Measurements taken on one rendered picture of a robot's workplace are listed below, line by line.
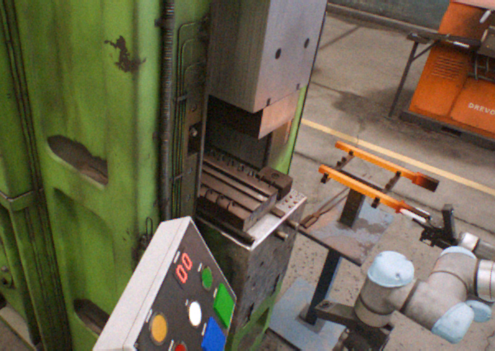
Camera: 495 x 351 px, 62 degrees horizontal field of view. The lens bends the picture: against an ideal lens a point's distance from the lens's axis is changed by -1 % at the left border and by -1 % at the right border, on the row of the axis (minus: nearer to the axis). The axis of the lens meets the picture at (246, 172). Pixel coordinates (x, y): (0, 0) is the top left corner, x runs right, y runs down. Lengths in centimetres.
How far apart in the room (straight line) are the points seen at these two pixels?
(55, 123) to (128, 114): 40
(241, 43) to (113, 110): 34
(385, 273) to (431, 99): 402
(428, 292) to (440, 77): 395
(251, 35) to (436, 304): 68
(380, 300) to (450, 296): 12
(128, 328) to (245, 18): 69
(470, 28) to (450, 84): 55
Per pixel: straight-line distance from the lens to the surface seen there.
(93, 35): 107
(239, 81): 105
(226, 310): 103
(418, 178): 179
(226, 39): 104
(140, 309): 79
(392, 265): 83
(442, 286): 88
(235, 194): 138
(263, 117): 111
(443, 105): 477
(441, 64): 466
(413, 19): 877
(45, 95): 127
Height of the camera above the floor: 183
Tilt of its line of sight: 34 degrees down
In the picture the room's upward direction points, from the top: 9 degrees clockwise
